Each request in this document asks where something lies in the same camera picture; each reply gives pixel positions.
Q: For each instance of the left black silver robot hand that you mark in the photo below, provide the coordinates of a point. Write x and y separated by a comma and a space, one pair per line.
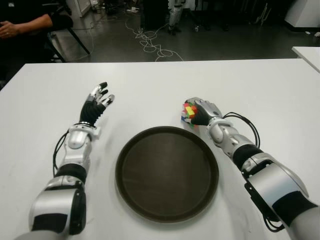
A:
91, 112

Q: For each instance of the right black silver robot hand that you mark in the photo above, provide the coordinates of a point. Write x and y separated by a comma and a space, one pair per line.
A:
207, 112

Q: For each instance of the bare person hand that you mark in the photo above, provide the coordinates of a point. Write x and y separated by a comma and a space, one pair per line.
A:
8, 28

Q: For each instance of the multicoloured Rubik's cube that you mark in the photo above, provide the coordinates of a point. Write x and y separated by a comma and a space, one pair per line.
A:
190, 111

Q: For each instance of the bare person forearm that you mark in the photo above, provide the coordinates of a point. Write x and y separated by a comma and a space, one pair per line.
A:
35, 23

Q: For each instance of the right silver black robot arm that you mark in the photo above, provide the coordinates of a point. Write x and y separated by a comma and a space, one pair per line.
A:
217, 131

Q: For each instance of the left silver black robot arm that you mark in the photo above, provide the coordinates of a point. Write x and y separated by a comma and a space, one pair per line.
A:
76, 138

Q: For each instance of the round dark brown plate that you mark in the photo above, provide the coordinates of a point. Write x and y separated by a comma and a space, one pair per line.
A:
166, 175

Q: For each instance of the seated person black shirt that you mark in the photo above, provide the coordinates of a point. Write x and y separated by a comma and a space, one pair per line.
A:
20, 7

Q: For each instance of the black chair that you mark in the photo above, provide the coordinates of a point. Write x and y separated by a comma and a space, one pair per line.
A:
80, 41

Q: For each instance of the white glass-front cabinet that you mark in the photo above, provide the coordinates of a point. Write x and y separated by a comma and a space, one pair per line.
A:
80, 7

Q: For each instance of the white power strip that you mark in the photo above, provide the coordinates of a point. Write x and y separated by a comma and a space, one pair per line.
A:
132, 10

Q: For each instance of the white side table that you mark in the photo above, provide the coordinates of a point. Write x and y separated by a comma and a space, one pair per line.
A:
310, 56

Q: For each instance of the small white floor object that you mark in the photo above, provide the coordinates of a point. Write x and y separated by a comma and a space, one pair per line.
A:
307, 32

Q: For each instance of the white cabinet with black base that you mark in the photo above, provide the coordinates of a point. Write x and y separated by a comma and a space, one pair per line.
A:
305, 12

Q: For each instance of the white folded metal frame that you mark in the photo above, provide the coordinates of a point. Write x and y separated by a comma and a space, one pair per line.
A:
262, 15

